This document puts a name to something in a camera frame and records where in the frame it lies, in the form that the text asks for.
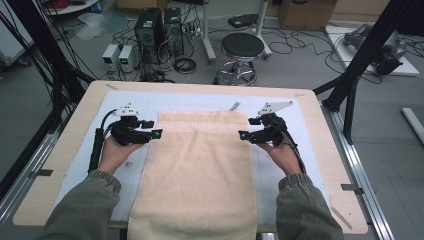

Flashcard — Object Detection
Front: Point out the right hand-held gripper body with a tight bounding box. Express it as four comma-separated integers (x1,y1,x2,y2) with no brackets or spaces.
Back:
247,100,295,148

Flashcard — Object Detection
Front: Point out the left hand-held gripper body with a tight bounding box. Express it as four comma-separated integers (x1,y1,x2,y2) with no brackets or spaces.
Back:
109,102,155,147

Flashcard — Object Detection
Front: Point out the beige towel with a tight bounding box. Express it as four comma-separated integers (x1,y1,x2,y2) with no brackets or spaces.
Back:
127,101,259,240

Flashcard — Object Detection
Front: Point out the person's left hand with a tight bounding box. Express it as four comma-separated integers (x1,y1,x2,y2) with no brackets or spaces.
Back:
97,134,148,176

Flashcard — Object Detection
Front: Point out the person's right hand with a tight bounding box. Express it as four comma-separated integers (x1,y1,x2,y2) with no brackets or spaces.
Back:
256,139,303,176

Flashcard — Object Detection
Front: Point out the white grid mat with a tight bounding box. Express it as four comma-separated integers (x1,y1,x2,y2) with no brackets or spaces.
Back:
54,89,333,226

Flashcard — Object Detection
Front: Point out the white power supply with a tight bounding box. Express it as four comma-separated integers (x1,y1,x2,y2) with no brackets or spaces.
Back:
118,44,139,73
101,43,121,72

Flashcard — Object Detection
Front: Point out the black round stool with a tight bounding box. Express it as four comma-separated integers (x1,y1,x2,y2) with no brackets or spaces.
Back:
214,32,266,87

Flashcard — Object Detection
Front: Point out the white metal stand leg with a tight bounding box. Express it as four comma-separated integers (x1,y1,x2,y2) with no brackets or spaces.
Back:
201,0,218,65
251,0,273,61

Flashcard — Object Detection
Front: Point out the large black computer tower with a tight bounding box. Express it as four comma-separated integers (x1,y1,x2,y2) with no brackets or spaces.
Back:
134,7,165,64

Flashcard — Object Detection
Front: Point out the small black computer tower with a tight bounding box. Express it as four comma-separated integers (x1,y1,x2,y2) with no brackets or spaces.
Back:
163,7,185,56

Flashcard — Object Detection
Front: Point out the black flat case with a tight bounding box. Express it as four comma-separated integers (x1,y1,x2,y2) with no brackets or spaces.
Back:
227,13,261,29

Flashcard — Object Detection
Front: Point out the white platform board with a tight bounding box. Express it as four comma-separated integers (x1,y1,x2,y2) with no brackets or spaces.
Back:
324,24,421,77

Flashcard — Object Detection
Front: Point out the clear plastic sheet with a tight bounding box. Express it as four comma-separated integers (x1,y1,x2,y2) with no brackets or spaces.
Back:
74,12,130,42

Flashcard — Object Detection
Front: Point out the thin wooden stick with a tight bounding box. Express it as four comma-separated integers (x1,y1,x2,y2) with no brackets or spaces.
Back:
329,204,354,231

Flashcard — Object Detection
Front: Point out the cardboard box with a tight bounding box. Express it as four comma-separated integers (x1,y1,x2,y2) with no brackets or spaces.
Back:
278,0,339,32

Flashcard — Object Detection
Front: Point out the white round table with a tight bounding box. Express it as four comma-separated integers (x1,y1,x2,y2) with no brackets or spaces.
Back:
42,0,101,16

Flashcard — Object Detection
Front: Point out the white tube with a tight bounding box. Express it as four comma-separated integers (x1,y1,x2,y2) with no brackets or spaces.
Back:
400,106,424,146

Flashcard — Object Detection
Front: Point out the grey machine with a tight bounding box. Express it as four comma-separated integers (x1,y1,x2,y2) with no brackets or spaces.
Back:
343,23,408,76

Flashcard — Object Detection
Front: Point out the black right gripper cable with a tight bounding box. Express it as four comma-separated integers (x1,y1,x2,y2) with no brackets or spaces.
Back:
279,123,308,175

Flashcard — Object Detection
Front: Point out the coil of black cable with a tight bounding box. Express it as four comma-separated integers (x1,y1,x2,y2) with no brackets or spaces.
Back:
172,57,198,75

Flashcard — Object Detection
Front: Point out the grey metal bracket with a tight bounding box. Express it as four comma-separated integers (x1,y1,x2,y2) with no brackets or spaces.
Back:
340,183,365,196
28,168,54,179

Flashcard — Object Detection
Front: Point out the aluminium table rail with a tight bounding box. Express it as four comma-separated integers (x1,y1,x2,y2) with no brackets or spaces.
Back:
0,109,73,231
320,101,396,240

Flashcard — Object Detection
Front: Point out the black metal frame post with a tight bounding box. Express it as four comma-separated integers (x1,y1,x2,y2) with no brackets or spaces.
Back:
313,0,424,145
0,0,96,134

